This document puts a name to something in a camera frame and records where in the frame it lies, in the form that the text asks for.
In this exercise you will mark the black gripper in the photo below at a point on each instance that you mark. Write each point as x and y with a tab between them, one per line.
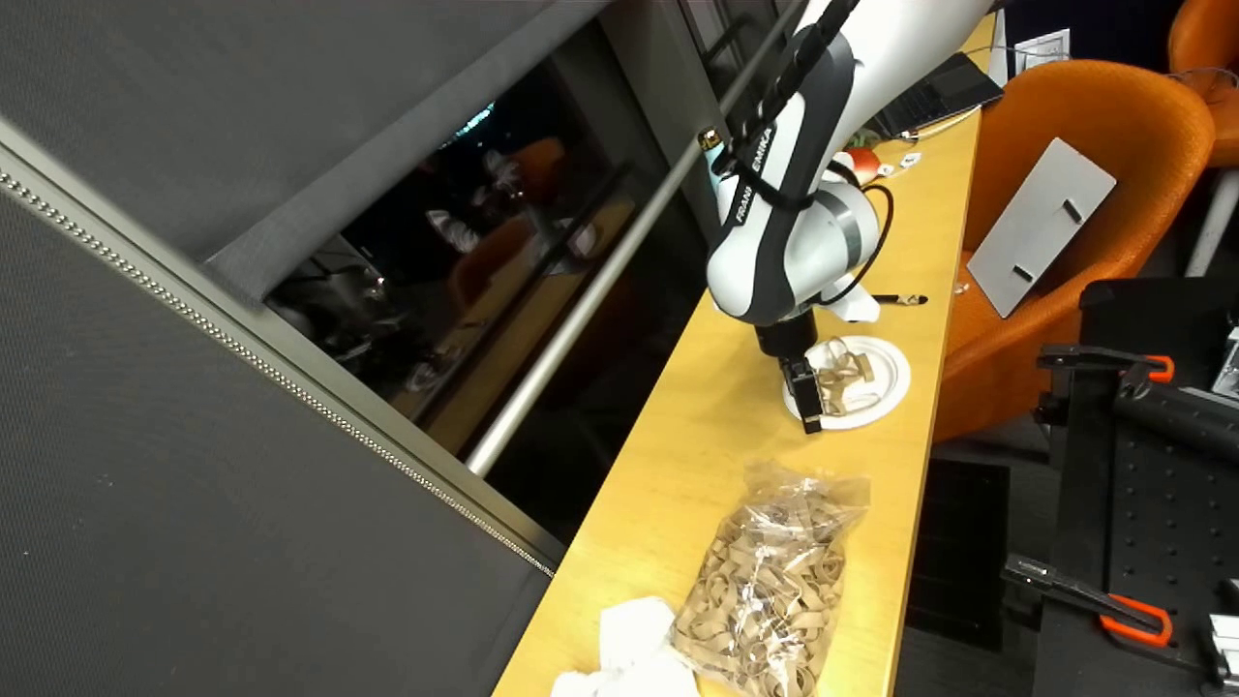
785	342

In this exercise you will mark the small tan rubber band heap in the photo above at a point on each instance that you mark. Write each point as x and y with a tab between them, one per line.
847	373

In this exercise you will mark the small white paper plate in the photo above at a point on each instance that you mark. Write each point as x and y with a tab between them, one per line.
893	379

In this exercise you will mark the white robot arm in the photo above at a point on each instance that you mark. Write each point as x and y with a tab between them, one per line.
786	246

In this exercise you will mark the clear plastic bag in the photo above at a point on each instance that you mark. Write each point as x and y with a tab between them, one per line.
828	497

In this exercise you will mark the black plastic spoon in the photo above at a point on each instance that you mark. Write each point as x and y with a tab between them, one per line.
902	300

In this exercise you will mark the red round object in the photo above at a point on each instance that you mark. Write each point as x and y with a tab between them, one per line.
864	164

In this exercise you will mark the metal handrail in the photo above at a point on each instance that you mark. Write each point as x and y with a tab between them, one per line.
584	302

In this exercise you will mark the small white tag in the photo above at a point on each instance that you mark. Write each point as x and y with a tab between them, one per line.
908	161

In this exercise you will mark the teal water bottle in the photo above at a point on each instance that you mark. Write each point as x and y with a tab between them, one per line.
711	134

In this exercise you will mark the black orange bar clamp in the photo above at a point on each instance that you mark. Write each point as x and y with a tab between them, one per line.
1097	359
1072	595

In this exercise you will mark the black laptop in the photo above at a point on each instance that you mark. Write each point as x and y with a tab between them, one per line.
963	82

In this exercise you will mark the black perforated board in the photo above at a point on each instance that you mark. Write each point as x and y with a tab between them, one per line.
1162	506

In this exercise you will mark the orange armchair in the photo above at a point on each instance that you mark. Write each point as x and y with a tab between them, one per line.
1097	117
1206	31

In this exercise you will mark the white paper sheet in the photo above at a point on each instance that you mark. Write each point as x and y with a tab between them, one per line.
1043	47

